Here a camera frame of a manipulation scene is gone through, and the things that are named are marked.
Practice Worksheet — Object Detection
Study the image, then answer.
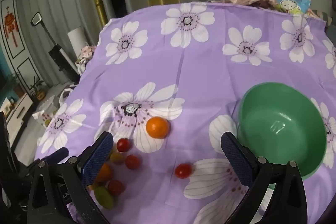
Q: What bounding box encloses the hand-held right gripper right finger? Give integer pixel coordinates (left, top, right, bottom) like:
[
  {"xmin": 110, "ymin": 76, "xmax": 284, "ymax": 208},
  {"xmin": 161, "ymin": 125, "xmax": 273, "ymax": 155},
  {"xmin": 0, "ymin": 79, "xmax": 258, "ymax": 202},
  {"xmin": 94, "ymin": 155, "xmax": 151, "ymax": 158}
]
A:
[{"xmin": 221, "ymin": 132, "xmax": 307, "ymax": 224}]

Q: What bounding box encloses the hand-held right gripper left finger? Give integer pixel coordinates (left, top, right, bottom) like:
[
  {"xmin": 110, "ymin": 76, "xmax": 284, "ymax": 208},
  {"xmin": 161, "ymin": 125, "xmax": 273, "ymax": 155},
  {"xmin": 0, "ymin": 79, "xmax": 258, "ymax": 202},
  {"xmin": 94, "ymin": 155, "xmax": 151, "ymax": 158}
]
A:
[{"xmin": 26, "ymin": 132, "xmax": 114, "ymax": 224}]

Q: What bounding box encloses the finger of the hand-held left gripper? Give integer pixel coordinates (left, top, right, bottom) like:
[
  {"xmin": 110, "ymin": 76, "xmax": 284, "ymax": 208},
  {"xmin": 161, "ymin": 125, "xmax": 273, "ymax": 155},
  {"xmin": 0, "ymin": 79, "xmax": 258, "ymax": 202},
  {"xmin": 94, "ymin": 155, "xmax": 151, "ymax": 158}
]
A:
[{"xmin": 34, "ymin": 147, "xmax": 69, "ymax": 166}]

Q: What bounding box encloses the small orange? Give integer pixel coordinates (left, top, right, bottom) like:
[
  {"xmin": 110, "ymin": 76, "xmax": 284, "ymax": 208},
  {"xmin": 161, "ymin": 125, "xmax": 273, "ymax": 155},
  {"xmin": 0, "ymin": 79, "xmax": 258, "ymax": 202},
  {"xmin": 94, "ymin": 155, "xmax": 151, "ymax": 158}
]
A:
[{"xmin": 96, "ymin": 162, "xmax": 114, "ymax": 182}]

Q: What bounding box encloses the small green fruit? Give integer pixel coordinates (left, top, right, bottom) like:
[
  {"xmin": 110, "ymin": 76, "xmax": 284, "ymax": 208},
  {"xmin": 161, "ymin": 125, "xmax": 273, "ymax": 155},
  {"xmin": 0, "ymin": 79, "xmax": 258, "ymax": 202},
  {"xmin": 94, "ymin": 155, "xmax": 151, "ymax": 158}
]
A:
[
  {"xmin": 110, "ymin": 152, "xmax": 125, "ymax": 164},
  {"xmin": 94, "ymin": 186, "xmax": 115, "ymax": 209}
]

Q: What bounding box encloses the red cherry tomato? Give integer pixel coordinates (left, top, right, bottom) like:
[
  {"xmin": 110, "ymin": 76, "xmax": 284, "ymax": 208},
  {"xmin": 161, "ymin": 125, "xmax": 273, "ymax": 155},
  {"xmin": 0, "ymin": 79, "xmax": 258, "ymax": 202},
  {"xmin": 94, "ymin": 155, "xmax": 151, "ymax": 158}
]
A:
[
  {"xmin": 125, "ymin": 155, "xmax": 141, "ymax": 170},
  {"xmin": 116, "ymin": 138, "xmax": 131, "ymax": 152},
  {"xmin": 175, "ymin": 163, "xmax": 193, "ymax": 179},
  {"xmin": 108, "ymin": 179, "xmax": 125, "ymax": 195}
]

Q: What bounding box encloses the green plastic bowl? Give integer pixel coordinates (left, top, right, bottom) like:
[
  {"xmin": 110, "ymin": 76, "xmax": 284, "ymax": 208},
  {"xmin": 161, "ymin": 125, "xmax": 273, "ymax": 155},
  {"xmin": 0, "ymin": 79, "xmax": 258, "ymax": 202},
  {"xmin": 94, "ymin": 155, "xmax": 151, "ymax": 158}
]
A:
[{"xmin": 238, "ymin": 82, "xmax": 328, "ymax": 190}]

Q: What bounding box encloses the large orange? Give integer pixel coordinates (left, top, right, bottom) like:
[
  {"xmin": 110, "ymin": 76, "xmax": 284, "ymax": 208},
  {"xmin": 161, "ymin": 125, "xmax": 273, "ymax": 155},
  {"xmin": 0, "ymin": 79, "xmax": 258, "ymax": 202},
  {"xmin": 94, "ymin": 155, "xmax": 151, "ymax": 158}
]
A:
[{"xmin": 146, "ymin": 116, "xmax": 170, "ymax": 139}]

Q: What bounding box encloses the white plastic bag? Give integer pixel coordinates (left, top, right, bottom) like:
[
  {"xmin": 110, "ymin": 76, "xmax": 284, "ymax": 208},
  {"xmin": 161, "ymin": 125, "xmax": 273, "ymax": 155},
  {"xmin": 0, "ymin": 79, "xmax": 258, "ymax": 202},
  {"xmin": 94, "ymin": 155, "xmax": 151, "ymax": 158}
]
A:
[{"xmin": 33, "ymin": 89, "xmax": 74, "ymax": 127}]

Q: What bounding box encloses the white low cabinet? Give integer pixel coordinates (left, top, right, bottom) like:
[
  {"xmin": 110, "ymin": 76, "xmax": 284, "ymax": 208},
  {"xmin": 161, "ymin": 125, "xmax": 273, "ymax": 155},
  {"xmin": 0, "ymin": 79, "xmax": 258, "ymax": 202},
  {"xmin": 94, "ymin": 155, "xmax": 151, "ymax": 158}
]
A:
[{"xmin": 0, "ymin": 94, "xmax": 34, "ymax": 140}]

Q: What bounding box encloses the potted plant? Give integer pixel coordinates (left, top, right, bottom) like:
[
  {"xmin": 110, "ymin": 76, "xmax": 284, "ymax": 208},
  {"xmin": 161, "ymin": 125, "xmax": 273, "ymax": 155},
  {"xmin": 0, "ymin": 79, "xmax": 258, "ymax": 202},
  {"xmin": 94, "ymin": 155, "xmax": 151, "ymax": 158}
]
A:
[
  {"xmin": 29, "ymin": 76, "xmax": 45, "ymax": 100},
  {"xmin": 8, "ymin": 74, "xmax": 26, "ymax": 98}
]

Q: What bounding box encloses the black speaker with white bar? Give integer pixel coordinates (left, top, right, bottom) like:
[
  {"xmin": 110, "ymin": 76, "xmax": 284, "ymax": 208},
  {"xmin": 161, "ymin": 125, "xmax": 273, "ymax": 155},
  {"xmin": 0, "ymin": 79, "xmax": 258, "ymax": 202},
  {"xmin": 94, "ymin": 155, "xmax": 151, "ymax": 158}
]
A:
[{"xmin": 31, "ymin": 11, "xmax": 79, "ymax": 77}]

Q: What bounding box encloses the purple floral cloth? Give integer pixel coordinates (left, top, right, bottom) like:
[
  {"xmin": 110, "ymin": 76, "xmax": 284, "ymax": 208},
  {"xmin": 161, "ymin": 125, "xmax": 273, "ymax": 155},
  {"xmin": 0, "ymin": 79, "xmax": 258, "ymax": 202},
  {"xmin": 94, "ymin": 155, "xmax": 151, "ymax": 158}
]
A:
[{"xmin": 34, "ymin": 2, "xmax": 336, "ymax": 224}]

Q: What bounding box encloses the floral cloth pile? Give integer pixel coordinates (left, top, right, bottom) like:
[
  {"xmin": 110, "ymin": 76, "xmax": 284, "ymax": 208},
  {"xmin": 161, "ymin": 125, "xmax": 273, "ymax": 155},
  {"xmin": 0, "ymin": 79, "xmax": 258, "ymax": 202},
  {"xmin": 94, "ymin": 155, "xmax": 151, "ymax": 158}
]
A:
[{"xmin": 76, "ymin": 46, "xmax": 96, "ymax": 71}]

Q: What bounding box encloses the white cylinder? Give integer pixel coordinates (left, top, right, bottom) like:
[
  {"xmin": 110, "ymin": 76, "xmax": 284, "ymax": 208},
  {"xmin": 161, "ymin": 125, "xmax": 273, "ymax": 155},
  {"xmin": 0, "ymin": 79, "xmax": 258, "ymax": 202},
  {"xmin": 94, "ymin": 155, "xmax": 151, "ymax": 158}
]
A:
[{"xmin": 68, "ymin": 27, "xmax": 85, "ymax": 56}]

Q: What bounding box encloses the cartoon printed pillow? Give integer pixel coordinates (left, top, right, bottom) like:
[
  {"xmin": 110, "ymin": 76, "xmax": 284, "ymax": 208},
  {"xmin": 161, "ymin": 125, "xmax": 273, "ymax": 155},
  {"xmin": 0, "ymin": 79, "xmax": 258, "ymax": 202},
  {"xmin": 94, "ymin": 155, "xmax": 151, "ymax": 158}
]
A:
[{"xmin": 275, "ymin": 0, "xmax": 313, "ymax": 16}]

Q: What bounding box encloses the red knot wall hanging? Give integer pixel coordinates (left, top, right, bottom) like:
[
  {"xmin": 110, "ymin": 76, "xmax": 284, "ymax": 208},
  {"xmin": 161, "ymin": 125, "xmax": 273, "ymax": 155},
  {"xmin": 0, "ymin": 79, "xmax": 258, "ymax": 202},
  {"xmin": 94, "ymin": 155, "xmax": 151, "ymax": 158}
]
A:
[{"xmin": 4, "ymin": 6, "xmax": 20, "ymax": 48}]

